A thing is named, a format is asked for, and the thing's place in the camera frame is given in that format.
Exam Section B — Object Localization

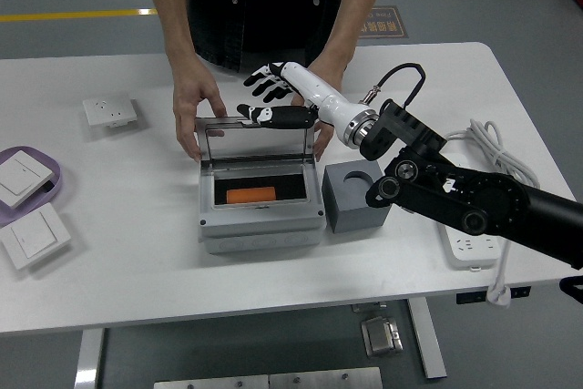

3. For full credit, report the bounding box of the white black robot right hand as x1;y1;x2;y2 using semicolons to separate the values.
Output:
236;60;368;139

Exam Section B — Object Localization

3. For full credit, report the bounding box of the person's left hand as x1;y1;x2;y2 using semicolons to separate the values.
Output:
291;58;348;163

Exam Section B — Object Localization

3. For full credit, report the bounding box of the person's right hand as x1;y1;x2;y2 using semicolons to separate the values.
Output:
172;70;229;163

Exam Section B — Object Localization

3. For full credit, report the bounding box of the orange cylinder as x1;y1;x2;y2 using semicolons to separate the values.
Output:
226;187;278;204

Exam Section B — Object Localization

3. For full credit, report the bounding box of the grey electrical box clear lid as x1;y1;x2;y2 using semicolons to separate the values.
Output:
194;115;327;254

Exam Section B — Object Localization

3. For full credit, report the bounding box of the grey cube with round hole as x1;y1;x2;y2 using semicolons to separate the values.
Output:
321;160;394;234

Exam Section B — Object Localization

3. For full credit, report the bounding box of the silver metal floor box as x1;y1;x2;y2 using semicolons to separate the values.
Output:
361;315;404;357

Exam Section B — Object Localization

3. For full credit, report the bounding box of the dark floor sign orange text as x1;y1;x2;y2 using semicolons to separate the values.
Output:
358;5;409;40

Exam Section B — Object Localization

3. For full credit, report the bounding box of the person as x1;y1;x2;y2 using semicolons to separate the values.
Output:
134;0;409;74

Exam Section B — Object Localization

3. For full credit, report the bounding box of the yellow floor tape line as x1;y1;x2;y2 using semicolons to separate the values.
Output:
0;7;159;24

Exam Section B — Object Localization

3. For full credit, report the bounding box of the white power strip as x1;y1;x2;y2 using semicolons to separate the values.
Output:
437;222;502;271

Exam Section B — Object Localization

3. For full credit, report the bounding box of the purple tray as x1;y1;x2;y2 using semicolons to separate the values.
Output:
0;146;64;228

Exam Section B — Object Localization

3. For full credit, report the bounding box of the black table control panel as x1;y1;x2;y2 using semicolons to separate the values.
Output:
456;286;532;304

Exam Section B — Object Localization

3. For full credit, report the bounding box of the white table leg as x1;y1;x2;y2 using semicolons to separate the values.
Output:
74;328;106;389
406;297;447;380

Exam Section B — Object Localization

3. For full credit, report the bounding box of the grey metal plate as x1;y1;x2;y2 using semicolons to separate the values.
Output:
268;366;384;389
153;374;271;389

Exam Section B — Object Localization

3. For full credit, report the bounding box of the white wall socket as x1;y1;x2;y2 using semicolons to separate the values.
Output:
82;96;138;129

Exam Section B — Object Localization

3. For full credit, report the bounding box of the white power cord with plug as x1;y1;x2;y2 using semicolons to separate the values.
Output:
444;118;542;307

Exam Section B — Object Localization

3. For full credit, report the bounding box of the white wall switch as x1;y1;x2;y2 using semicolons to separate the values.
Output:
0;156;56;209
0;203;73;271

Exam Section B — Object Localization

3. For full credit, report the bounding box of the table underside bracket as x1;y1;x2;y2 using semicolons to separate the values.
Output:
350;300;388;313

